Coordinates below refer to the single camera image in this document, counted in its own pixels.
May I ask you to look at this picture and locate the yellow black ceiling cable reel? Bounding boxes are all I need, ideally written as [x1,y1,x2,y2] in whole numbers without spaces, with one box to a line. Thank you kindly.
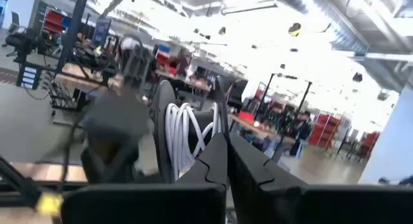
[287,22,303,37]

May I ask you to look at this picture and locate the rack of red bins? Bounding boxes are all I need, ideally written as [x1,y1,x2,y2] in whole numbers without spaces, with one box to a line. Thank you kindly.
[41,7,66,36]

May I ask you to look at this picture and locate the red storage shelf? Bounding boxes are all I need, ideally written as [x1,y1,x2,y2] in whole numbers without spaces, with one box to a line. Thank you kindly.
[307,113,342,150]

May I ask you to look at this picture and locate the yellow cable tag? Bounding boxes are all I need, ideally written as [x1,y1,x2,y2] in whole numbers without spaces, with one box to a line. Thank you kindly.
[34,191,65,218]

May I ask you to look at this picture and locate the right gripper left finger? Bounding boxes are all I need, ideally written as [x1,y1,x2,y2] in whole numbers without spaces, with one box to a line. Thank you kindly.
[60,131,228,224]

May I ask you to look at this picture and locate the black workstation gantry frame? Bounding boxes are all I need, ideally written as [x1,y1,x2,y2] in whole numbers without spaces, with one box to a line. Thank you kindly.
[17,0,114,99]
[254,72,314,122]

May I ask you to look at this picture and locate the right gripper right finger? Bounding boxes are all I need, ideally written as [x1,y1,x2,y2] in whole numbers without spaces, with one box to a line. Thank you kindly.
[227,132,413,224]

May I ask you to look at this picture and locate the black office chair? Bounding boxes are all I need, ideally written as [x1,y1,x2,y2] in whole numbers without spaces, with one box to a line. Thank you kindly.
[2,10,35,65]

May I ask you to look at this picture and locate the black cable spool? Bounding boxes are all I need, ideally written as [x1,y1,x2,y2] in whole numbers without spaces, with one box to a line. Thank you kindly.
[150,76,231,185]

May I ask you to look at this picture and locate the person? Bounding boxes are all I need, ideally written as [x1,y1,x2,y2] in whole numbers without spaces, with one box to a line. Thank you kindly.
[176,48,192,77]
[288,111,313,157]

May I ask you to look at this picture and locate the white cord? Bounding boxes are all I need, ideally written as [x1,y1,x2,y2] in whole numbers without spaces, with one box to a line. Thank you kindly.
[164,101,224,181]

